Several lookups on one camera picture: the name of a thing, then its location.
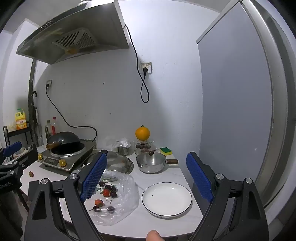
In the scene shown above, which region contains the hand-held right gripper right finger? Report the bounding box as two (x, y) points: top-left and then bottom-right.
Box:
(186, 152), (270, 241)

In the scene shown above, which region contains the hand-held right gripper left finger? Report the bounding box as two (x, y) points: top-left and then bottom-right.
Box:
(24, 149), (109, 241)

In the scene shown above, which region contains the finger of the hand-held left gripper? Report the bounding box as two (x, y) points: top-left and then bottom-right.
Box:
(0, 141), (23, 163)
(9, 144), (39, 171)

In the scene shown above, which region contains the cluster of dark cherries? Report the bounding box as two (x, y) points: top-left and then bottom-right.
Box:
(92, 181), (118, 213)

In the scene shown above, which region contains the clear printed plastic bag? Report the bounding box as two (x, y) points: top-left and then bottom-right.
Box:
(89, 171), (140, 226)

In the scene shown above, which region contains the white plate with black rim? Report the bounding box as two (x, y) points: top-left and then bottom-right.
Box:
(142, 182), (193, 218)

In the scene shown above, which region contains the person's right hand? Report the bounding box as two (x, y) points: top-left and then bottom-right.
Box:
(146, 230), (162, 241)

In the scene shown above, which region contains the glass lid with steel rim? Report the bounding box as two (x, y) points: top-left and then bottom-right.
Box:
(99, 171), (119, 183)

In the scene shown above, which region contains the black storage rack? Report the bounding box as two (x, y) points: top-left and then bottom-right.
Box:
(3, 126), (31, 151)

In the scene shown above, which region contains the large steel lid black knob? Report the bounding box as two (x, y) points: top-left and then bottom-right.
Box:
(83, 151), (134, 174)

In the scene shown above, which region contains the steel induction cooker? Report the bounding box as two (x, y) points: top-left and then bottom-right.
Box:
(37, 140), (97, 174)

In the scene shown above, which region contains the yellow detergent bottle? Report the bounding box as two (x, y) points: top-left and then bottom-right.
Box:
(15, 108), (28, 130)

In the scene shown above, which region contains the crumpled clear plastic wrap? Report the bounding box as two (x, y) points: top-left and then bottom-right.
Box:
(105, 136), (132, 151)

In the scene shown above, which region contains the black umbrella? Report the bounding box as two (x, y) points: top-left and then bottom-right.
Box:
(32, 91), (39, 145)

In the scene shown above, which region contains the steel saucepan lid brown knob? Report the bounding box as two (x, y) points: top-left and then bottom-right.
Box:
(136, 151), (166, 166)

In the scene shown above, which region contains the clear fruit container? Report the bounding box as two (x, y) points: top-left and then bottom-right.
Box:
(134, 139), (155, 155)

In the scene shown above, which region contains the round orange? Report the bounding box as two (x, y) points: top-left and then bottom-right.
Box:
(135, 125), (151, 141)

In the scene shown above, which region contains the grey refrigerator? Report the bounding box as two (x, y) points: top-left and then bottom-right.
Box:
(196, 0), (296, 209)

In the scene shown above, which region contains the steel range hood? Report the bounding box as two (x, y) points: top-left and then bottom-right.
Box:
(16, 0), (130, 65)

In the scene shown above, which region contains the black wok with wooden handle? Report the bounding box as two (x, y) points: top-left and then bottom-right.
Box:
(46, 132), (81, 150)

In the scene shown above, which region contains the steel saucepan with wooden handle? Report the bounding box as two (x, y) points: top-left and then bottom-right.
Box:
(136, 153), (179, 174)

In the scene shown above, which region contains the black cooker power cable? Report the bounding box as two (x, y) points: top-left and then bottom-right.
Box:
(45, 87), (98, 142)

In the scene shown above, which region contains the grey wall pipe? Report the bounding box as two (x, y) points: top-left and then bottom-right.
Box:
(28, 60), (37, 123)

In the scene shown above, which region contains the white wall socket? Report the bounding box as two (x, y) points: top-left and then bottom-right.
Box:
(140, 62), (152, 75)

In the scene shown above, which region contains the black hood power cable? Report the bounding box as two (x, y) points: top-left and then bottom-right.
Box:
(125, 24), (149, 103)

